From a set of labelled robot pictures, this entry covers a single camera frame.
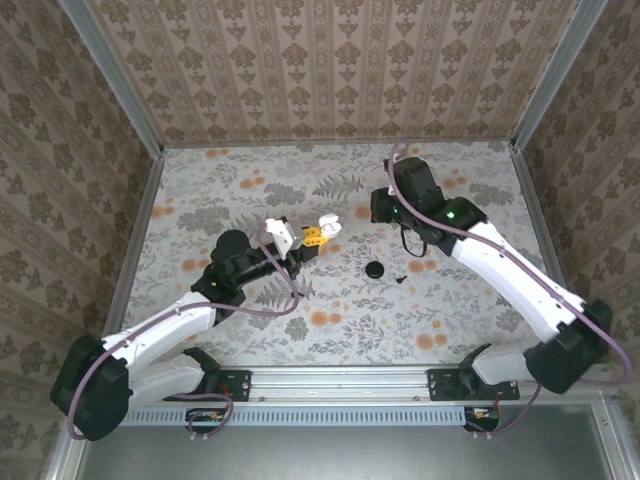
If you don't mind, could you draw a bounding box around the floral patterned table cover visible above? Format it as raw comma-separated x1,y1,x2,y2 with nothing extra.
112,141,576,369

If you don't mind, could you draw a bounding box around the small black connector box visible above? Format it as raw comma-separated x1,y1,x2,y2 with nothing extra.
185,407,227,435
463,405,501,434

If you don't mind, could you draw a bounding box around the grey metal panel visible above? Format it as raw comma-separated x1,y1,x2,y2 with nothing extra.
47,404,640,480

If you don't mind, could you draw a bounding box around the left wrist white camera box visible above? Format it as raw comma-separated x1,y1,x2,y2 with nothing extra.
264,216,297,260

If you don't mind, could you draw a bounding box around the thin black cable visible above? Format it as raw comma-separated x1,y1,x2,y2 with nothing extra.
398,225,427,257

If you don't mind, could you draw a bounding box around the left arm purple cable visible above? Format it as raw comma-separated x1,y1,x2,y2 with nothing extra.
66,227,302,444

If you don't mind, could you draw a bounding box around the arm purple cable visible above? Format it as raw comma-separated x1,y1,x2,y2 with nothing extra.
387,142,634,436
66,227,302,444

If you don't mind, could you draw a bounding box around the aluminium side rail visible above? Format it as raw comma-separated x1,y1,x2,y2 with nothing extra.
509,144,594,364
102,147,166,351

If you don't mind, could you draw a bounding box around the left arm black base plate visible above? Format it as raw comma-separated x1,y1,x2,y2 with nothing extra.
163,368,252,404

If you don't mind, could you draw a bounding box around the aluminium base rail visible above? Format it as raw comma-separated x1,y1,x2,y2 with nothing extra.
132,364,619,407

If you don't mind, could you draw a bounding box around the aluminium corner post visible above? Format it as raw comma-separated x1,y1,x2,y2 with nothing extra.
57,0,166,156
509,0,609,151

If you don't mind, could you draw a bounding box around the grey slotted cable duct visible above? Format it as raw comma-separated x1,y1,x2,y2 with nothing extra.
119,405,469,428

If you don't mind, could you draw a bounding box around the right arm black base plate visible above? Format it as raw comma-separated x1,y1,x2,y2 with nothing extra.
427,368,521,402

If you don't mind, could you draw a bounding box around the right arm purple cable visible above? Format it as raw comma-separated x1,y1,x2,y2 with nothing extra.
387,142,634,436

